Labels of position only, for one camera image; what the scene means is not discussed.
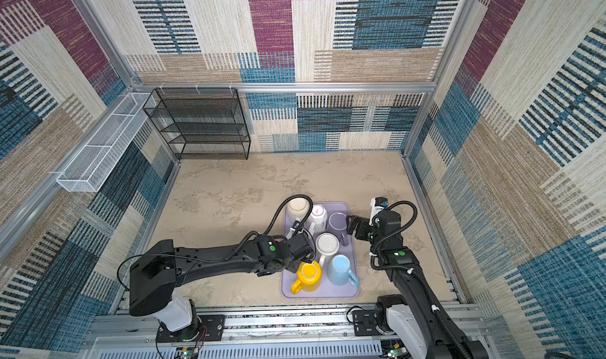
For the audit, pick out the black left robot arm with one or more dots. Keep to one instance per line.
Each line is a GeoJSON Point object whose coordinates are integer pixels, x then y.
{"type": "Point", "coordinates": [154, 278]}

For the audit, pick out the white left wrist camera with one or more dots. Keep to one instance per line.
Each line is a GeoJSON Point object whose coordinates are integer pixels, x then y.
{"type": "Point", "coordinates": [298, 227]}

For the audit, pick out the black wire shelf rack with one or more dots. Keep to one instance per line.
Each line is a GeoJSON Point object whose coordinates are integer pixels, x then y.
{"type": "Point", "coordinates": [200, 124]}

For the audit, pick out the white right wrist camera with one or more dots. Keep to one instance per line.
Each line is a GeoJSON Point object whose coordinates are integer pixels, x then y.
{"type": "Point", "coordinates": [378, 204]}

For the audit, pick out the lavender plastic tray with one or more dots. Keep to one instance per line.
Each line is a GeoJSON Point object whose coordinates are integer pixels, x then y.
{"type": "Point", "coordinates": [326, 288]}

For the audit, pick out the light blue mug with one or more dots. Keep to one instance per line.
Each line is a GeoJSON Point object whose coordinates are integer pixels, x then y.
{"type": "Point", "coordinates": [340, 271]}

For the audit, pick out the purple mug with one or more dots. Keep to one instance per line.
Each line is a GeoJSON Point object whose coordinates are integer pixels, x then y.
{"type": "Point", "coordinates": [338, 226]}

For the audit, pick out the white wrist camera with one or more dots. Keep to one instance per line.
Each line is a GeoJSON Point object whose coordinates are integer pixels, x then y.
{"type": "Point", "coordinates": [298, 227]}
{"type": "Point", "coordinates": [378, 204]}

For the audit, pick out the white mug dark rim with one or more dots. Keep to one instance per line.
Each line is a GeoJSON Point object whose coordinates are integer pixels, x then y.
{"type": "Point", "coordinates": [327, 246]}

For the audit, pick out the white tall mug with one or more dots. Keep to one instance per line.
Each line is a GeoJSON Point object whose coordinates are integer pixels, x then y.
{"type": "Point", "coordinates": [317, 222]}

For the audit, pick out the white wire mesh basket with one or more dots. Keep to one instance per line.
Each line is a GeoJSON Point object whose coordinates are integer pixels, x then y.
{"type": "Point", "coordinates": [90, 168]}

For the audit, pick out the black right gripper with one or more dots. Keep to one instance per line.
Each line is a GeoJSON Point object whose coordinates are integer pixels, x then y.
{"type": "Point", "coordinates": [363, 223]}

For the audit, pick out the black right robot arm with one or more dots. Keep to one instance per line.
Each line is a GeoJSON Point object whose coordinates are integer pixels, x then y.
{"type": "Point", "coordinates": [415, 314]}

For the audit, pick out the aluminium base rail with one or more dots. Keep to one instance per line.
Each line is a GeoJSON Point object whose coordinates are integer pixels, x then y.
{"type": "Point", "coordinates": [282, 331]}

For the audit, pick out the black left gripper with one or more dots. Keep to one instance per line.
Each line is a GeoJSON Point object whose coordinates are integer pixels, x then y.
{"type": "Point", "coordinates": [294, 267]}

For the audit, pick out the yellow mug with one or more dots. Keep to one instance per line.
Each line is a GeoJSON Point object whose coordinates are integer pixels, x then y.
{"type": "Point", "coordinates": [308, 278]}

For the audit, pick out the white speckled mug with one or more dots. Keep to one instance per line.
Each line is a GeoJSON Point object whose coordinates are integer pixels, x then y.
{"type": "Point", "coordinates": [297, 209]}

